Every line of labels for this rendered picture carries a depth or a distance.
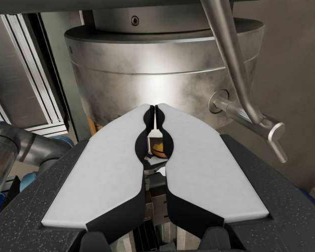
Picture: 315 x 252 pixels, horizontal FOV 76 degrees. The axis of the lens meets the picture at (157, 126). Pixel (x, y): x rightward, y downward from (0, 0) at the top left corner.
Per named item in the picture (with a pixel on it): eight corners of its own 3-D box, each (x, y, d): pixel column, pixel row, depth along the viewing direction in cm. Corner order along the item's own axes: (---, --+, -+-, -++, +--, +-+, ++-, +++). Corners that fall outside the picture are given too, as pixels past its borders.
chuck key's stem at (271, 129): (214, 92, 29) (288, 130, 20) (203, 104, 29) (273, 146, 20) (206, 83, 28) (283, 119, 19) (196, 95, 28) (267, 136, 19)
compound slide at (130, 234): (121, 197, 69) (122, 210, 65) (149, 190, 71) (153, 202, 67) (128, 231, 80) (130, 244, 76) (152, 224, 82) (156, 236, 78)
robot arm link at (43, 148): (40, 124, 54) (30, 148, 45) (81, 139, 59) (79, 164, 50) (28, 145, 56) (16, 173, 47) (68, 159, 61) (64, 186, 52)
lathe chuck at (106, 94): (62, 43, 43) (88, 95, 18) (188, 29, 54) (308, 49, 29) (73, 84, 47) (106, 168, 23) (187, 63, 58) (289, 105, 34)
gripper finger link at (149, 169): (163, 158, 51) (129, 165, 49) (163, 152, 50) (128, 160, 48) (169, 171, 47) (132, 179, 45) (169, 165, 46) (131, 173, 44)
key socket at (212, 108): (218, 91, 29) (232, 98, 27) (203, 109, 30) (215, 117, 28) (207, 77, 27) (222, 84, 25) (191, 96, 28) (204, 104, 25)
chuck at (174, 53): (57, 24, 41) (79, 55, 16) (189, 14, 52) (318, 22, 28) (62, 43, 43) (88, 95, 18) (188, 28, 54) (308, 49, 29)
